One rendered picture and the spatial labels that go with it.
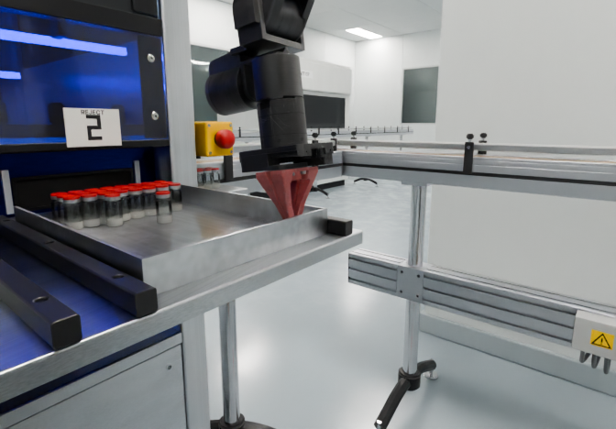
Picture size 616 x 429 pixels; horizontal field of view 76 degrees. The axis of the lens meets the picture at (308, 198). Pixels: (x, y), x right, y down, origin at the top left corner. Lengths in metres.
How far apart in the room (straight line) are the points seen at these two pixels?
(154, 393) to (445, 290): 0.89
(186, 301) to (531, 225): 1.63
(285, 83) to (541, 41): 1.47
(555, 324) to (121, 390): 1.08
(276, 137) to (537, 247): 1.54
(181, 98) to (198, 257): 0.47
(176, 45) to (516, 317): 1.13
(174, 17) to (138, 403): 0.73
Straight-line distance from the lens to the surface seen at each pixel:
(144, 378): 0.89
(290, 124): 0.46
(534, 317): 1.33
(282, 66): 0.47
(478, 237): 1.91
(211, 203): 0.70
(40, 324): 0.33
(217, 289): 0.37
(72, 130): 0.72
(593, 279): 1.88
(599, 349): 1.27
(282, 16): 0.48
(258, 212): 0.61
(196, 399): 1.00
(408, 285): 1.42
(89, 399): 0.85
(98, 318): 0.35
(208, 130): 0.84
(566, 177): 1.19
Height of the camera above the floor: 1.02
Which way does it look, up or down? 11 degrees down
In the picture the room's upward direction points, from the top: straight up
